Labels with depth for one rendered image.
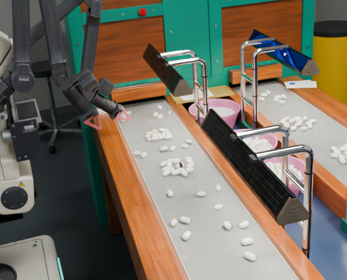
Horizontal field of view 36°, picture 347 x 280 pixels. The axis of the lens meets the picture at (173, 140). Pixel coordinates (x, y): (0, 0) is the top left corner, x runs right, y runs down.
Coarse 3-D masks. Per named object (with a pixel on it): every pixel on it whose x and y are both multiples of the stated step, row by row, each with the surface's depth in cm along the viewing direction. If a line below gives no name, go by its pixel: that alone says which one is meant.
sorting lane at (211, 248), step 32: (128, 128) 263; (160, 160) 229; (160, 192) 204; (192, 192) 202; (224, 192) 200; (192, 224) 182; (256, 224) 180; (192, 256) 166; (224, 256) 165; (256, 256) 164
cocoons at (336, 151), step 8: (264, 96) 288; (280, 96) 283; (280, 120) 254; (288, 120) 256; (296, 120) 252; (304, 120) 255; (312, 120) 251; (304, 128) 244; (344, 144) 225; (336, 152) 220; (344, 152) 219; (344, 160) 213
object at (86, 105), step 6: (84, 96) 194; (78, 102) 191; (84, 102) 192; (90, 102) 199; (78, 108) 192; (84, 108) 193; (90, 108) 194; (78, 114) 196; (84, 114) 193; (84, 120) 192
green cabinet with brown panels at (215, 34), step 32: (128, 0) 271; (160, 0) 275; (192, 0) 279; (224, 0) 282; (256, 0) 287; (288, 0) 293; (128, 32) 277; (160, 32) 282; (192, 32) 286; (224, 32) 291; (288, 32) 300; (96, 64) 280; (128, 64) 284; (224, 64) 298
